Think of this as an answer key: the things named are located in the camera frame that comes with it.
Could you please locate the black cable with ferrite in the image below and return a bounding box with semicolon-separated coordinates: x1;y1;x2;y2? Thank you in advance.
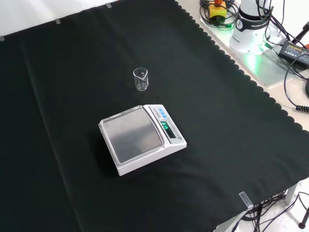
283;61;309;112

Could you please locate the black power adapter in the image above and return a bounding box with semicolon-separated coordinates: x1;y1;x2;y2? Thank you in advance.
278;40;309;70

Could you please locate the black tripod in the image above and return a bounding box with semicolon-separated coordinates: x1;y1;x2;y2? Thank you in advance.
289;20;309;44
297;192;309;229

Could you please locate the white electronic balance steel pan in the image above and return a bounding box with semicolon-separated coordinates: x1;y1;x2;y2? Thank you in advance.
98;104;188;177

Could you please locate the black cloth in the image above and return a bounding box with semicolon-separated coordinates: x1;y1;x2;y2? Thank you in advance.
0;0;309;232

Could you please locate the clear glass beaker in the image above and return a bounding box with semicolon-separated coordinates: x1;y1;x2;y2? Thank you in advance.
132;68;148;92

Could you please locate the pale board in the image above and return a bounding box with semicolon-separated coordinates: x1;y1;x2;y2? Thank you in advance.
199;7;309;88

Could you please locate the green cable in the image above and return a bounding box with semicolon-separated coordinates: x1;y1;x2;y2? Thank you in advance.
216;14;237;29

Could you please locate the yellow stop button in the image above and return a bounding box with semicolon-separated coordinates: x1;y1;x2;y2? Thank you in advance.
209;0;227;21

